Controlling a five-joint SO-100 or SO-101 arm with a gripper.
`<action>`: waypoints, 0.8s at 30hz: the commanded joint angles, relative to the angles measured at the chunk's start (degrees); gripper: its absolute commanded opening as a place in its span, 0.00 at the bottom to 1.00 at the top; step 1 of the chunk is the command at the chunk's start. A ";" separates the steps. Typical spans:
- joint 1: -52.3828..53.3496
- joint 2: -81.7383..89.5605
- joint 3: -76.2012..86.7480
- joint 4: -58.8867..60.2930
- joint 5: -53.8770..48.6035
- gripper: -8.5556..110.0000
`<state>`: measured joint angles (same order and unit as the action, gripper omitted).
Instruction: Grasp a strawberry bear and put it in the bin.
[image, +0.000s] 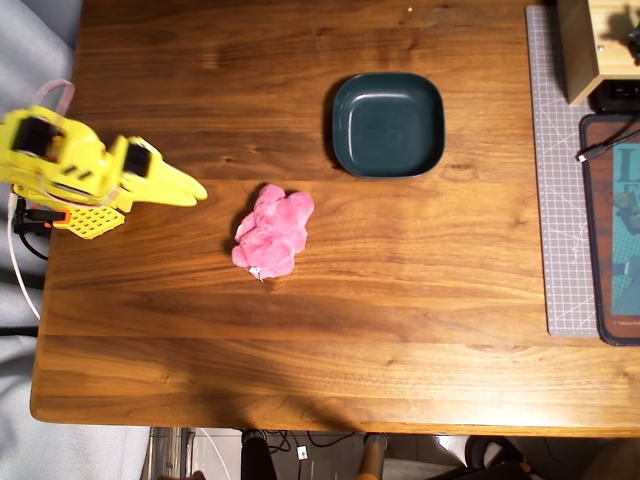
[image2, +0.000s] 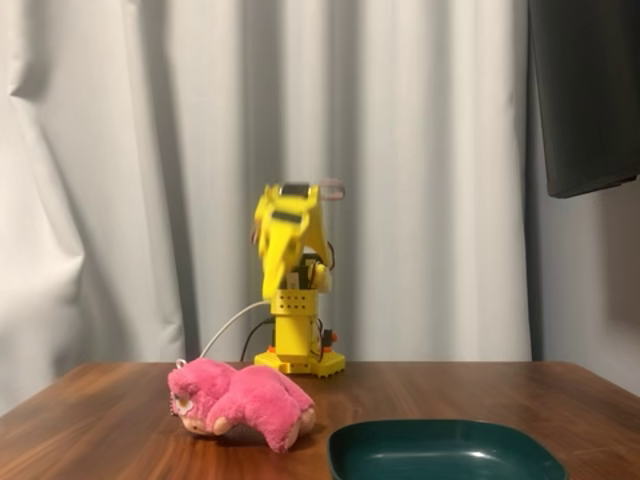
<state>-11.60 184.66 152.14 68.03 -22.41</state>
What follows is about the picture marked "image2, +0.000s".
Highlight white curtain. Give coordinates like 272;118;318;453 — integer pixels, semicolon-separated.
0;0;640;416

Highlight dark green plate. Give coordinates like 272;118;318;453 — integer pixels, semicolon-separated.
327;418;570;480

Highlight yellow gripper body black servo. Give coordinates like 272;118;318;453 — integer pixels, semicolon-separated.
254;199;321;249

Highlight white cable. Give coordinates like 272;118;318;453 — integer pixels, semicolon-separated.
199;299;275;361

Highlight black power cable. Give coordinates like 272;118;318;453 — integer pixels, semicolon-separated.
240;319;276;362

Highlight dark hanging panel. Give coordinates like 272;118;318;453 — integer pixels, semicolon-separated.
527;0;640;200

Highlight red white servo wire loop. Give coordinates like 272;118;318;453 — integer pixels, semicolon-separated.
319;177;347;204

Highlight pink strawberry bear plush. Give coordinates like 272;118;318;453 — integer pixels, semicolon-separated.
167;357;317;455

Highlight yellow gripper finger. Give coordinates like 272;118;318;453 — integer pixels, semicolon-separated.
262;242;285;299
280;235;306;282

